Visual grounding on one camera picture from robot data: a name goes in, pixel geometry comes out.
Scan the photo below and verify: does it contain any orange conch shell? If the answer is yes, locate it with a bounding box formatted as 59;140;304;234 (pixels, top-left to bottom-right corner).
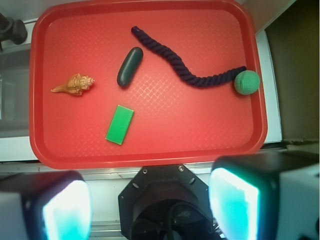
50;73;95;96

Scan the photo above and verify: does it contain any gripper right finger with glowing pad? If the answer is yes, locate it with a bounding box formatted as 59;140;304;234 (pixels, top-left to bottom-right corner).
208;152;320;240

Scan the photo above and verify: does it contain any dark clamp knob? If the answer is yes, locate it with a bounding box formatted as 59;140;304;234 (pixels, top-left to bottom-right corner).
0;14;28;52

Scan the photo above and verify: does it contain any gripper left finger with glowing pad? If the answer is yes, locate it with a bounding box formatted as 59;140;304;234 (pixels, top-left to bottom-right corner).
0;170;93;240

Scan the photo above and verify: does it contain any red plastic tray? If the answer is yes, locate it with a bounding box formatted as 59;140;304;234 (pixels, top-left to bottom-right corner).
29;0;268;169

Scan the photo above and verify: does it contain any green textured ball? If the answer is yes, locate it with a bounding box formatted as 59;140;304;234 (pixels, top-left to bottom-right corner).
234;70;261;95

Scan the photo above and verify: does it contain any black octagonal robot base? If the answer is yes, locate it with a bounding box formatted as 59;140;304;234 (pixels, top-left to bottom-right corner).
118;164;220;240

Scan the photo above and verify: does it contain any dark green capsule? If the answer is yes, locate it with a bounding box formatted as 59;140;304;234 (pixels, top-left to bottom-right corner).
117;47;144;88

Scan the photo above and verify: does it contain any green rectangular block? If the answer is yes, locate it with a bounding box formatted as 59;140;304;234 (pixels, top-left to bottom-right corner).
105;105;135;145

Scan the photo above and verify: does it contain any dark purple twisted rope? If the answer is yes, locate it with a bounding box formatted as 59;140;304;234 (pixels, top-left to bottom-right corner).
131;25;248;89

